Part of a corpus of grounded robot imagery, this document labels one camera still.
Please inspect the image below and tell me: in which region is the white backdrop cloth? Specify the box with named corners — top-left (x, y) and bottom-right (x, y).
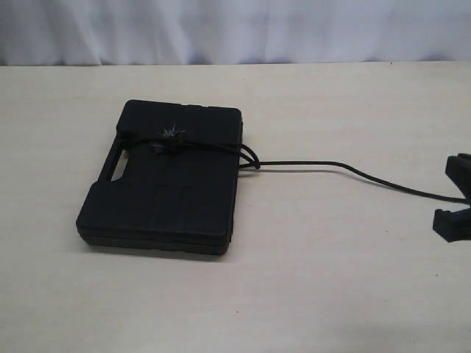
top-left (1, 1), bottom-right (470, 65)

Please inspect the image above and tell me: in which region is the black plastic carry case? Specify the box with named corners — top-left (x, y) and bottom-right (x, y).
top-left (76, 100), bottom-right (243, 255)

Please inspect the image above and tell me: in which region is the black frayed cord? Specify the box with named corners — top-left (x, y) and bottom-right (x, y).
top-left (117, 124), bottom-right (468, 204)

